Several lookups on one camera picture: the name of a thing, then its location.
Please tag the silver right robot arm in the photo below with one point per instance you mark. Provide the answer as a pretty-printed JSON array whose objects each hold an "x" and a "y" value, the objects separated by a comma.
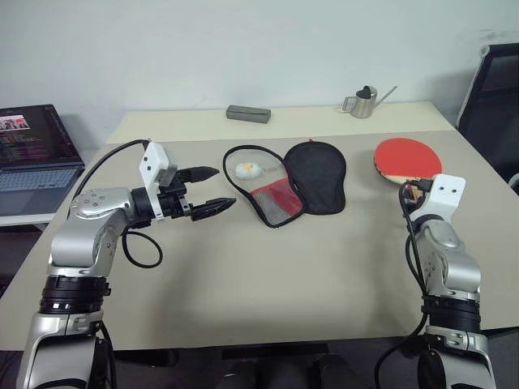
[{"x": 454, "y": 263}]

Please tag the red table tennis paddle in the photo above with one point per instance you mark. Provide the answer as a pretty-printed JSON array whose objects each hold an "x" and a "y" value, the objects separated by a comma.
[{"x": 405, "y": 156}]

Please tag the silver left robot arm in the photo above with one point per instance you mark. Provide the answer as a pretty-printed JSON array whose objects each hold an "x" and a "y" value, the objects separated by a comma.
[{"x": 81, "y": 243}]

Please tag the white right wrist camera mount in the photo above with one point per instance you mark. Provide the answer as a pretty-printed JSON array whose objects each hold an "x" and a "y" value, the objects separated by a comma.
[{"x": 446, "y": 190}]

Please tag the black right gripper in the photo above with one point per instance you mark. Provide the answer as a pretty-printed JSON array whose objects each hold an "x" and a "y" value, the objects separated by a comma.
[{"x": 414, "y": 195}]

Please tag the white side table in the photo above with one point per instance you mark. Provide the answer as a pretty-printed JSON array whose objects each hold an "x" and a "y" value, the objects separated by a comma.
[{"x": 20, "y": 219}]

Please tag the small metal watering can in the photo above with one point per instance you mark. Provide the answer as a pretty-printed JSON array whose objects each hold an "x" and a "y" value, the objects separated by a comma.
[{"x": 361, "y": 106}]

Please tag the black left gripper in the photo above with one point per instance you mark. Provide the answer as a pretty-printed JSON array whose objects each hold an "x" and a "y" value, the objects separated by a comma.
[{"x": 174, "y": 200}]

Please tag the open laptop computer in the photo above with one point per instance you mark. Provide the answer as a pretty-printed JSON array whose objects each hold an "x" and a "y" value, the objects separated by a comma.
[{"x": 32, "y": 162}]

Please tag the dark rounded shape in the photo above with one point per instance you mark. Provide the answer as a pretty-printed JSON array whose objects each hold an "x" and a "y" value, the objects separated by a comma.
[{"x": 240, "y": 374}]

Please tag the grey rectangular box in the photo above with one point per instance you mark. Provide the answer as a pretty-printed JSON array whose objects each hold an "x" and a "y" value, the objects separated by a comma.
[{"x": 248, "y": 113}]

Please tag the red and black paddle case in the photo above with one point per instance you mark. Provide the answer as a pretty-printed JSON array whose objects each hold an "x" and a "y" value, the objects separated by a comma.
[{"x": 316, "y": 178}]

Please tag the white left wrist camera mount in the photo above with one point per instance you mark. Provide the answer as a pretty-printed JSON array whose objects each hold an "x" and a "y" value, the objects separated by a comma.
[{"x": 154, "y": 160}]

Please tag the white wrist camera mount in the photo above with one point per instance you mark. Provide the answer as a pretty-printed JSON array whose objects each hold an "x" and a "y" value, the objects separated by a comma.
[
  {"x": 446, "y": 190},
  {"x": 154, "y": 160}
]

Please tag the black office chair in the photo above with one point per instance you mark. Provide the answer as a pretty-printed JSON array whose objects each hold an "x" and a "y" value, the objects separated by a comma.
[{"x": 490, "y": 105}]

